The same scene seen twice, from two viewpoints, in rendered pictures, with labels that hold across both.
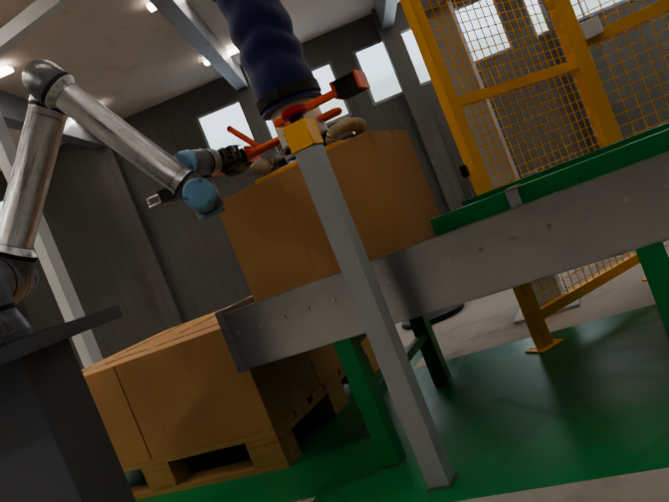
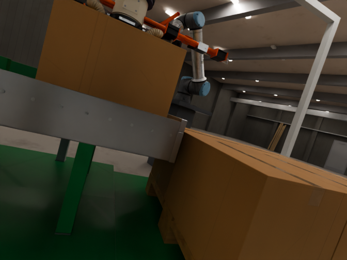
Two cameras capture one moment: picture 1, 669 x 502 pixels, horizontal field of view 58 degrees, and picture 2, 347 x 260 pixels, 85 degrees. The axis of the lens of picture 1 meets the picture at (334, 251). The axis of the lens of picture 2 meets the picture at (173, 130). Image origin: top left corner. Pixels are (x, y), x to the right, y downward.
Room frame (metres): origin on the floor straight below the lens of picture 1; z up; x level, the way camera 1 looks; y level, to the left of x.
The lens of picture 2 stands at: (3.16, -0.53, 0.63)
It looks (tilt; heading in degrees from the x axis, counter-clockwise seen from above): 5 degrees down; 135
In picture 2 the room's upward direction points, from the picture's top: 17 degrees clockwise
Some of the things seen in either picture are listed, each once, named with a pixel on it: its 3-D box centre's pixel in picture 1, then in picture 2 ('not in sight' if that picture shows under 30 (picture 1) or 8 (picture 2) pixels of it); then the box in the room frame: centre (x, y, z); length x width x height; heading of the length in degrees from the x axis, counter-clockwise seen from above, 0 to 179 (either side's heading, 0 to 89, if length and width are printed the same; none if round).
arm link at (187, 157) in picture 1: (192, 164); not in sight; (1.93, 0.31, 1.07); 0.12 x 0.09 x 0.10; 155
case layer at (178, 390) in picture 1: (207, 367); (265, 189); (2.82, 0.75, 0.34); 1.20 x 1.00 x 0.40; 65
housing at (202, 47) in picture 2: not in sight; (201, 48); (2.29, 0.37, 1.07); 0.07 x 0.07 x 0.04; 65
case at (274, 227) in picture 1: (334, 219); (116, 71); (2.11, -0.04, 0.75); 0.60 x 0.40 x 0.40; 65
